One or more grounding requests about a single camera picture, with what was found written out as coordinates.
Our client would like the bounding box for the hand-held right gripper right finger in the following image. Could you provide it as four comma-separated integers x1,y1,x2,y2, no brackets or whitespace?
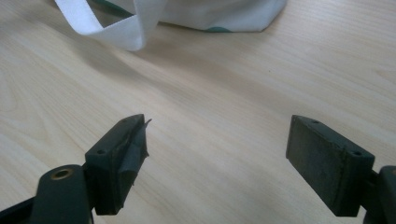
285,114,375,217

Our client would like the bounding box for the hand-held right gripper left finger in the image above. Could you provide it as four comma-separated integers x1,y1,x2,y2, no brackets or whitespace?
84,113,152,217

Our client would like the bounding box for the white fabric tote bag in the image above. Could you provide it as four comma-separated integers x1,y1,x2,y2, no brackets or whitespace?
54,0,289,52

